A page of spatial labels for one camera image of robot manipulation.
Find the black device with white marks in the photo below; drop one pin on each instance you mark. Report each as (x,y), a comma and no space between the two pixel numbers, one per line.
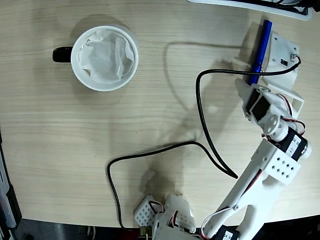
(287,6)

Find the crumpled white tissue paper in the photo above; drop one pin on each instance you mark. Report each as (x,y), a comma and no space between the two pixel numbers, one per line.
(105,57)

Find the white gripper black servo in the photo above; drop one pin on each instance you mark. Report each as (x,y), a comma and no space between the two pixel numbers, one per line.
(243,93)

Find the white flat panel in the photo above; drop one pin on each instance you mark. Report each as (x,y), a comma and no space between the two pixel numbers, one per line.
(237,3)

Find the grey metal frame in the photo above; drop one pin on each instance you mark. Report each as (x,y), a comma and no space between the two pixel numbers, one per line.
(5,195)

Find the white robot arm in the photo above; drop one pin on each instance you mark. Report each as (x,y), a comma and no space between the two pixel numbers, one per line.
(250,190)

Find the blue metal pen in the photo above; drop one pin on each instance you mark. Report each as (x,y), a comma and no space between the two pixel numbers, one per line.
(265,37)

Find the black wrist camera white mount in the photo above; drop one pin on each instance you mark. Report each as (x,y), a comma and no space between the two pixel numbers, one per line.
(282,52)

